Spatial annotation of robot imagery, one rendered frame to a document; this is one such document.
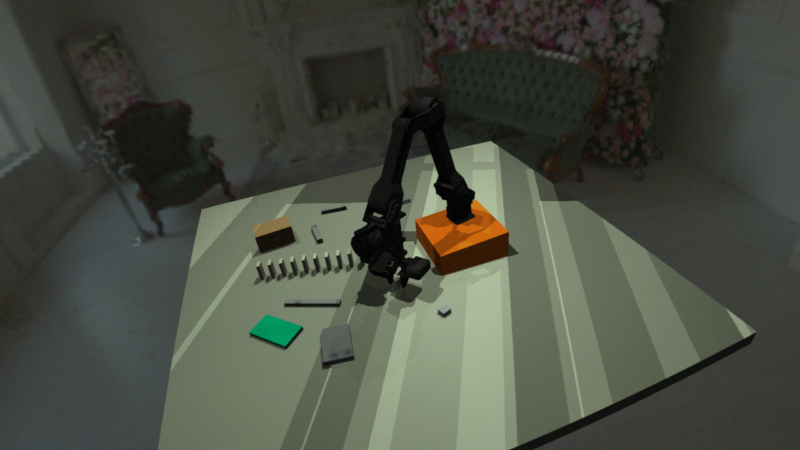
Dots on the green flat rectangular block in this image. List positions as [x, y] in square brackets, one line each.
[276, 331]

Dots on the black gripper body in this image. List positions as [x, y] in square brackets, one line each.
[414, 268]

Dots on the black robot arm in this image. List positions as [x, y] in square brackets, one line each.
[386, 197]

